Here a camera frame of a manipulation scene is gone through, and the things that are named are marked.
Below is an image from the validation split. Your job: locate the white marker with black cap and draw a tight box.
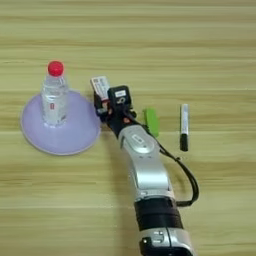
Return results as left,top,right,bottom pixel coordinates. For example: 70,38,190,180
179,103,190,152

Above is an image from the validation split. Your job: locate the clear water bottle red cap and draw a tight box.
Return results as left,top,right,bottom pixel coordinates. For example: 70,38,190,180
40,60,70,128

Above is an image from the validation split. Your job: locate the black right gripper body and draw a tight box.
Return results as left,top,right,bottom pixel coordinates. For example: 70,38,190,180
99,101,138,139

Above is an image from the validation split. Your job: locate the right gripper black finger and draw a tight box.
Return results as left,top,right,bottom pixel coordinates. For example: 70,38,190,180
93,92,108,117

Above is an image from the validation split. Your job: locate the lavender round plate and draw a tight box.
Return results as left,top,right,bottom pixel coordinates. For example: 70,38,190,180
20,90,102,157

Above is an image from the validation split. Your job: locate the small red and white box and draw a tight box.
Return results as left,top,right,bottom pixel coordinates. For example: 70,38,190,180
89,75,111,101

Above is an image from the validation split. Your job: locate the green rectangular block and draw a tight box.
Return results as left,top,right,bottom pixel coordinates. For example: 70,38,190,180
142,107,161,138

